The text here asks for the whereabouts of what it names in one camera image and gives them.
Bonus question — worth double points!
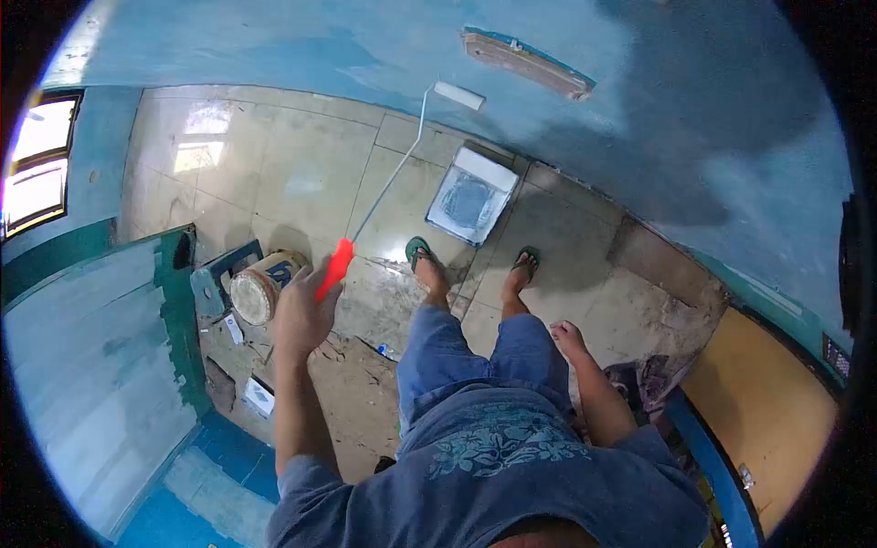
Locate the person's right hand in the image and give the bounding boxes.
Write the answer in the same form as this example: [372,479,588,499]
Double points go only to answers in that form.
[549,320,592,364]

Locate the person's left hand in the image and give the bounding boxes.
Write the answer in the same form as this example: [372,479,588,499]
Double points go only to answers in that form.
[272,257,343,358]

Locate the person's left fingers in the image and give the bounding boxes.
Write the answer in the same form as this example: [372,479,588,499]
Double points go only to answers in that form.
[317,282,344,330]

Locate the paint roller with red handle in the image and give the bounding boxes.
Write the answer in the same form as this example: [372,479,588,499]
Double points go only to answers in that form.
[314,81,486,303]

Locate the round paint bucket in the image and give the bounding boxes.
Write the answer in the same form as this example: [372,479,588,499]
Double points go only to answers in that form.
[229,250,309,327]

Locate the person's legs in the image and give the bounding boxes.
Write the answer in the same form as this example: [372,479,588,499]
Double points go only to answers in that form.
[396,236,575,439]

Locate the crumpled dark cloth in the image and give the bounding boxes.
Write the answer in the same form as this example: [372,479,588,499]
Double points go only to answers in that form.
[603,354,696,419]

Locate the small white box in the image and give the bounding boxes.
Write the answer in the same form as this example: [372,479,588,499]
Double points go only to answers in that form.
[243,377,276,419]

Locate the person's body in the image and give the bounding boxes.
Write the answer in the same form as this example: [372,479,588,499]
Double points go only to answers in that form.
[266,380,711,548]

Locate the white paint tray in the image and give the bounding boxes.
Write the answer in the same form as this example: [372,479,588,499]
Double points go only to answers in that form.
[425,146,520,248]

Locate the green wooden door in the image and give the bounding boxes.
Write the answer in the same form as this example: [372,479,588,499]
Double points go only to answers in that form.
[1,225,213,542]

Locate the window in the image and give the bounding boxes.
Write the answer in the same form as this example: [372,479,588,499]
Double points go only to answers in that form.
[1,90,83,239]

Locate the yellow board with blue frame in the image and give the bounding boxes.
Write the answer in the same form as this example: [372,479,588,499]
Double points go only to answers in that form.
[665,306,842,548]

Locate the wooden wall panel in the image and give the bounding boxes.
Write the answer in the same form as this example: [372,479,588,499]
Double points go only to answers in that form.
[462,27,597,102]

